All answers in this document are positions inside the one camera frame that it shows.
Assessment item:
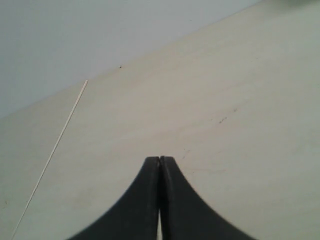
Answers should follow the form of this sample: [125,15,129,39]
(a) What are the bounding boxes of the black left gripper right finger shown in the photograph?
[159,156,253,240]

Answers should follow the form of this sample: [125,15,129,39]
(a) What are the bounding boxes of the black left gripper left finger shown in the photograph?
[70,156,160,240]

